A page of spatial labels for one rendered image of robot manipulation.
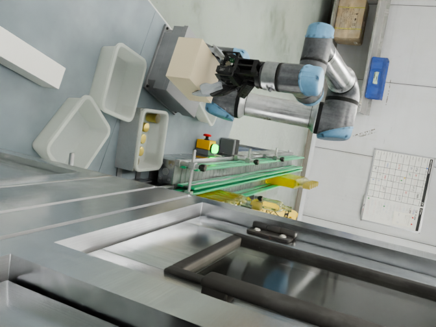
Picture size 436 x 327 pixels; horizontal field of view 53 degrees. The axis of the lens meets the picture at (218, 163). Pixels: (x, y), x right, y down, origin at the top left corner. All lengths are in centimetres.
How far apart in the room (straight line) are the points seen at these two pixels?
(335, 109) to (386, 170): 591
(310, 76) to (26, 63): 69
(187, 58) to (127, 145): 47
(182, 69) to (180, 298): 94
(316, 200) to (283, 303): 730
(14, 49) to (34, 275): 85
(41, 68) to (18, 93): 9
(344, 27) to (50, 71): 613
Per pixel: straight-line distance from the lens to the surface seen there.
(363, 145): 747
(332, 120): 155
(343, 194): 755
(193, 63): 120
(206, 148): 205
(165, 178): 169
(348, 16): 712
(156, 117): 167
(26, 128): 128
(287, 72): 112
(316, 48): 123
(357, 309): 43
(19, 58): 117
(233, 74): 116
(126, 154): 155
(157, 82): 163
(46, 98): 131
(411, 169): 742
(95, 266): 36
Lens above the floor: 170
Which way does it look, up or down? 24 degrees down
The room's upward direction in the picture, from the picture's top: 102 degrees clockwise
